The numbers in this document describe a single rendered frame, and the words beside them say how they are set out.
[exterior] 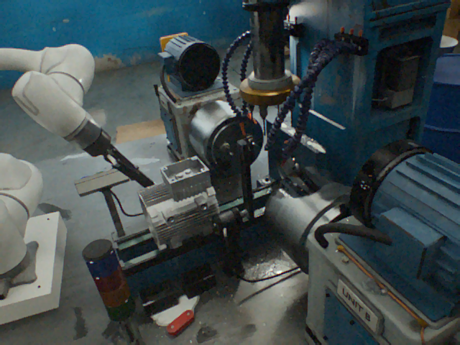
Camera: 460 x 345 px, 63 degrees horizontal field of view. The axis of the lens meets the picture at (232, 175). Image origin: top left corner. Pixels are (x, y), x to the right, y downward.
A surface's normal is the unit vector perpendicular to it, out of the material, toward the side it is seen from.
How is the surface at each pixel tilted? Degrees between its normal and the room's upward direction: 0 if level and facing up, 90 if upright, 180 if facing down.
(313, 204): 28
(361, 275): 0
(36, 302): 90
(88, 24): 90
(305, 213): 39
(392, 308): 0
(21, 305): 90
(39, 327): 0
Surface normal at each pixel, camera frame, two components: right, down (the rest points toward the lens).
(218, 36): 0.29, 0.50
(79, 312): -0.10, -0.83
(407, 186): -0.66, -0.43
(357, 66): -0.89, 0.32
